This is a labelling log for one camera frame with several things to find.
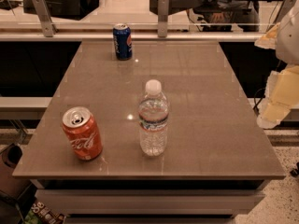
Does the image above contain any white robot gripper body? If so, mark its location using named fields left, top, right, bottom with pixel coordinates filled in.
left=276, top=7, right=299, bottom=65

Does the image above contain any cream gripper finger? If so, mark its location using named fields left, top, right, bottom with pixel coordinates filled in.
left=254, top=23, right=280, bottom=49
left=257, top=65, right=299, bottom=129

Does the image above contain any clear plastic water bottle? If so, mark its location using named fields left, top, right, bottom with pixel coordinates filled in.
left=138, top=79, right=169, bottom=157

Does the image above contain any blue pepsi can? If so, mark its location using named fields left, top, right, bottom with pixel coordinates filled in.
left=113, top=23, right=132, bottom=60

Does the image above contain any red coca-cola can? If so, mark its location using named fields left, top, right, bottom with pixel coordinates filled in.
left=62, top=106, right=103, bottom=161

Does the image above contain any dark machine on counter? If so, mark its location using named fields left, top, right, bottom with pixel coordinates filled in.
left=149, top=0, right=279, bottom=32

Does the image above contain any white drawer under table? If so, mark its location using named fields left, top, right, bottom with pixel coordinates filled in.
left=36, top=189, right=264, bottom=216

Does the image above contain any green snack package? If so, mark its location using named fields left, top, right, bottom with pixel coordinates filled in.
left=22, top=201, right=65, bottom=224

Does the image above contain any black cable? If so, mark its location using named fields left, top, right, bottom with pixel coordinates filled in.
left=252, top=87, right=267, bottom=112

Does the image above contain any right metal rail bracket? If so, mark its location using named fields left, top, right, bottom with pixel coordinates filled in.
left=274, top=0, right=297, bottom=23

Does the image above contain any metal rail bracket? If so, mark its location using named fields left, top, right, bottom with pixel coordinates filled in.
left=158, top=0, right=169, bottom=37
left=274, top=0, right=297, bottom=23
left=32, top=0, right=57, bottom=37

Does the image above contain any middle metal rail bracket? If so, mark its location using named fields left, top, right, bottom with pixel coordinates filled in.
left=158, top=0, right=169, bottom=37

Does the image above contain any left metal rail bracket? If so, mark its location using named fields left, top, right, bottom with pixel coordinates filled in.
left=32, top=0, right=57, bottom=37

